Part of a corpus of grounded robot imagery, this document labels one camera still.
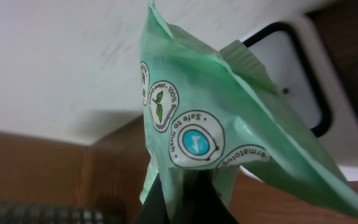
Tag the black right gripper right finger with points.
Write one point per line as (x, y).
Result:
(202, 205)

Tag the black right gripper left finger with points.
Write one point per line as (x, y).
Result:
(154, 208)

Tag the teal candy packet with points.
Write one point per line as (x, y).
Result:
(213, 110)

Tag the white barcode scanner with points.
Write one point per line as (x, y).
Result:
(298, 63)

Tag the grey plastic mesh basket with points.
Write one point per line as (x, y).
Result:
(35, 213)

